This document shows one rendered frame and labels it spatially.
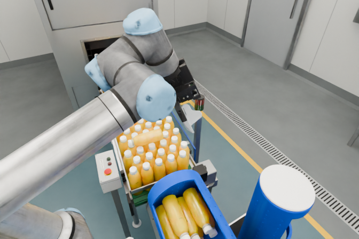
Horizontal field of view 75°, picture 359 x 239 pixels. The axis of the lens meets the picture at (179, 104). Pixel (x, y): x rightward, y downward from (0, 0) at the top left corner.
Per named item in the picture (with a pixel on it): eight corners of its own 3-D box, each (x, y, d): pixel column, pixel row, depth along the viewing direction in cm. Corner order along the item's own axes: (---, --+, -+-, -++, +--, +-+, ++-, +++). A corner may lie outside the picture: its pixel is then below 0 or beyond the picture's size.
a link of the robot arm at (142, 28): (112, 24, 50) (141, 1, 52) (137, 62, 58) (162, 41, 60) (128, 32, 45) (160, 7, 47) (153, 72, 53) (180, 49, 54)
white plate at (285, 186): (260, 203, 116) (260, 205, 116) (321, 216, 111) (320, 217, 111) (259, 160, 137) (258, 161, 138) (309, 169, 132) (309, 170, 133)
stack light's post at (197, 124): (192, 203, 225) (197, 117, 157) (190, 199, 228) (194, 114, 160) (195, 201, 226) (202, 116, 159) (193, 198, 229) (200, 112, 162)
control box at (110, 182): (103, 193, 124) (99, 182, 118) (98, 165, 138) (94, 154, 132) (122, 187, 127) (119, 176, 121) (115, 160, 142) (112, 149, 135)
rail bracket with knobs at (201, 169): (193, 187, 138) (194, 177, 132) (188, 177, 143) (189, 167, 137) (208, 182, 141) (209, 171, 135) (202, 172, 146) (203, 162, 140)
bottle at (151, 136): (158, 128, 144) (129, 137, 138) (161, 127, 137) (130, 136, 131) (162, 139, 143) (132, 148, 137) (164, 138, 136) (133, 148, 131)
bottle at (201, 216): (179, 193, 111) (197, 231, 97) (192, 185, 111) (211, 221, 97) (185, 198, 116) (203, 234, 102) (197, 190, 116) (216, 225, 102)
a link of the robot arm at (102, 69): (96, 84, 42) (142, 47, 44) (76, 61, 49) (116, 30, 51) (119, 109, 48) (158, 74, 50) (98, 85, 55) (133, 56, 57)
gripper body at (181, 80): (202, 99, 65) (187, 68, 56) (174, 111, 66) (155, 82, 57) (195, 82, 70) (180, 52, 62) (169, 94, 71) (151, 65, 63)
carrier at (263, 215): (234, 268, 170) (274, 278, 165) (259, 205, 116) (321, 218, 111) (235, 228, 192) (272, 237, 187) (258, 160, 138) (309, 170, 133)
